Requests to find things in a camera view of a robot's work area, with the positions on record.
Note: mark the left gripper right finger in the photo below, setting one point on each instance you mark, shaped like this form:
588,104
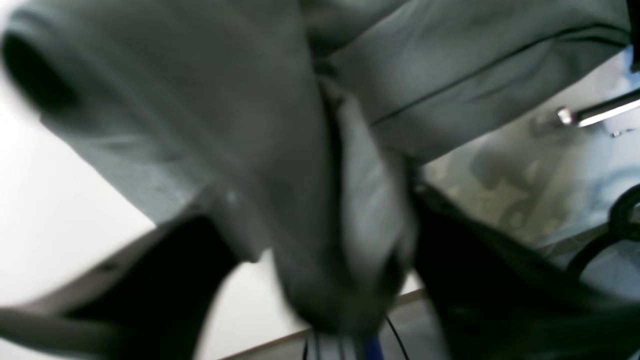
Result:
496,299

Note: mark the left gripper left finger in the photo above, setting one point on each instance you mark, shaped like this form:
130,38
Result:
147,301

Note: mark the dark grey T-shirt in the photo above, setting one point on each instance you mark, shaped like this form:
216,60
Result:
295,123

